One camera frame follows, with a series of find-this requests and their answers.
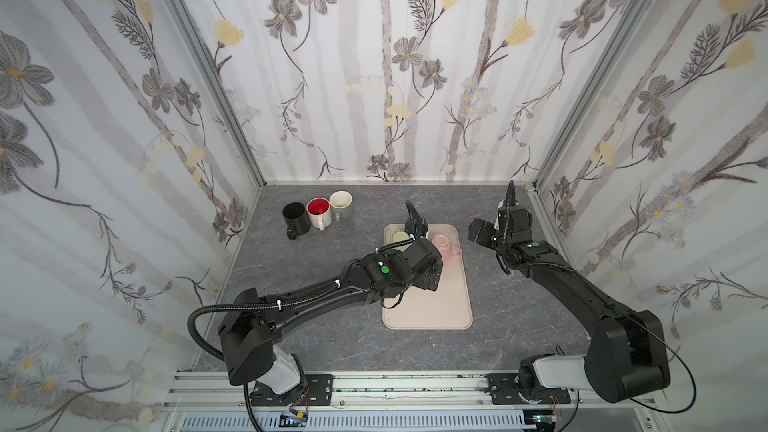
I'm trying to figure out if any white cream mug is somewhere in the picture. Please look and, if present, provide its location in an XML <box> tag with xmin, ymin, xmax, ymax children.
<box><xmin>306</xmin><ymin>197</ymin><xmax>334</xmax><ymax>231</ymax></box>

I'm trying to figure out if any pink mug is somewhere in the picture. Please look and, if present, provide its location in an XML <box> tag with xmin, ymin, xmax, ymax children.
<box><xmin>431</xmin><ymin>234</ymin><xmax>462</xmax><ymax>263</ymax></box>

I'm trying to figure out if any black mug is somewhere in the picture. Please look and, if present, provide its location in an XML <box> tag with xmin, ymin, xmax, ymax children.
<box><xmin>282</xmin><ymin>202</ymin><xmax>312</xmax><ymax>241</ymax></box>

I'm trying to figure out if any grey mug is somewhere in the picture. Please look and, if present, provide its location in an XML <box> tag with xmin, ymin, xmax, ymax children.
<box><xmin>329</xmin><ymin>190</ymin><xmax>353</xmax><ymax>223</ymax></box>

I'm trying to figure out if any beige rectangular tray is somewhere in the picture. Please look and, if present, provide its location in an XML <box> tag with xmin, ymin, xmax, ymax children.
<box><xmin>381</xmin><ymin>224</ymin><xmax>473</xmax><ymax>330</ymax></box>

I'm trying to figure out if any dark green mug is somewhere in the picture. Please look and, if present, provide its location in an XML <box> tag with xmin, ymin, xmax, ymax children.
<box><xmin>404</xmin><ymin>217</ymin><xmax>428</xmax><ymax>238</ymax></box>

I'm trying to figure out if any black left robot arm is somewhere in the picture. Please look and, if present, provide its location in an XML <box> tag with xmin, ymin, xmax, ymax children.
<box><xmin>187</xmin><ymin>200</ymin><xmax>443</xmax><ymax>431</ymax></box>

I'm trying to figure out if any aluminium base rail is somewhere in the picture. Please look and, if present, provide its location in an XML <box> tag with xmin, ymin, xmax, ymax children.
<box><xmin>157</xmin><ymin>371</ymin><xmax>666</xmax><ymax>431</ymax></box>

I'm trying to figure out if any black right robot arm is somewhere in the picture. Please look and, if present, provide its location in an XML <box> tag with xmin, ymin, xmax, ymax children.
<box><xmin>468</xmin><ymin>183</ymin><xmax>677</xmax><ymax>404</ymax></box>

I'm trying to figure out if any light green mug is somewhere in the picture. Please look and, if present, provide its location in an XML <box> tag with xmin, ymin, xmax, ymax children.
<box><xmin>390</xmin><ymin>231</ymin><xmax>412</xmax><ymax>251</ymax></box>

